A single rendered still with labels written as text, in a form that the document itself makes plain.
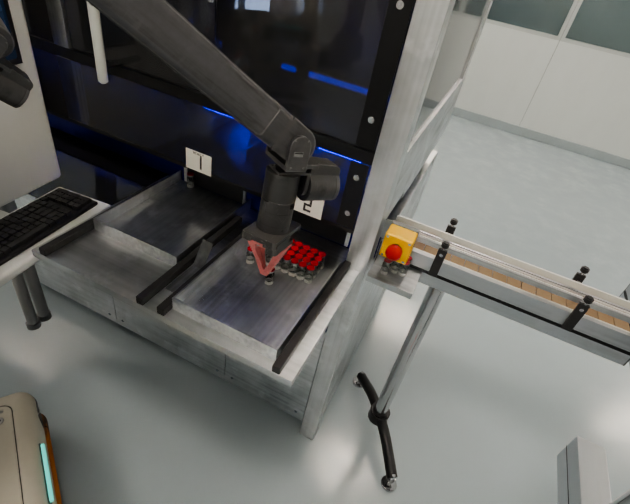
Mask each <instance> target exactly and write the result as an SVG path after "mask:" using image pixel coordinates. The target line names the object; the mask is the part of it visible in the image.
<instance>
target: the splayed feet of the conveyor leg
mask: <svg viewBox="0 0 630 504"><path fill-rule="evenodd" d="M352 383H353V385H354V386H355V387H357V388H363V389H364V391H365V393H366V395H367V397H368V399H369V402H370V404H371V407H370V410H369V412H368V418H369V420H370V422H371V423H372V424H374V425H376V426H377V427H378V431H379V436H380V441H381V446H382V452H383V459H384V465H385V472H386V475H385V476H383V477H382V479H381V486H382V488H383V489H384V490H385V491H387V492H393V491H395V489H396V487H397V483H396V480H395V479H394V478H396V477H398V476H397V470H396V464H395V458H394V452H393V446H392V441H391V436H390V432H389V428H388V424H387V420H388V418H389V416H390V409H388V411H387V413H386V415H384V416H380V415H378V414H377V413H376V412H375V406H376V403H377V401H378V399H379V397H378V395H377V393H376V391H375V389H374V387H373V385H372V384H371V382H370V380H369V379H368V377H367V375H366V374H365V373H364V372H363V371H362V372H360V373H358V375H357V376H355V377H354V378H353V380H352Z"/></svg>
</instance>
